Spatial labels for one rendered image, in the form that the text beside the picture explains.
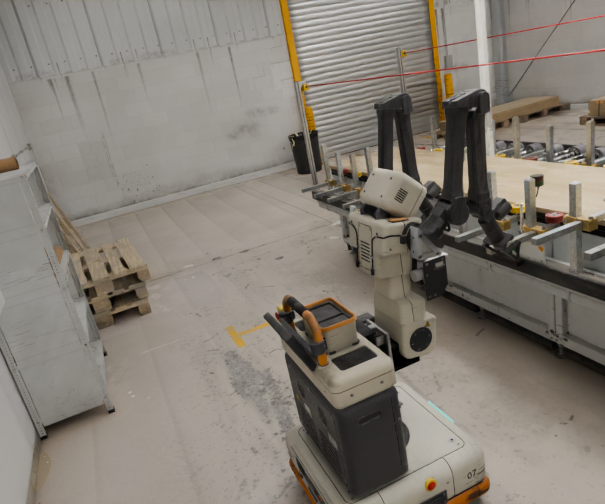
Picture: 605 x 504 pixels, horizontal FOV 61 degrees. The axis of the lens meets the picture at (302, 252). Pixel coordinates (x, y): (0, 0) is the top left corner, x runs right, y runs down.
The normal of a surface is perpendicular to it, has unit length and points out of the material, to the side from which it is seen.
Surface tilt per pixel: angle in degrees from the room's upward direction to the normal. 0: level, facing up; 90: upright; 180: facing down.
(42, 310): 90
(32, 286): 90
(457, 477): 90
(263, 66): 90
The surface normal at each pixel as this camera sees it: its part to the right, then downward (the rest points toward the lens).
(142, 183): 0.39, 0.24
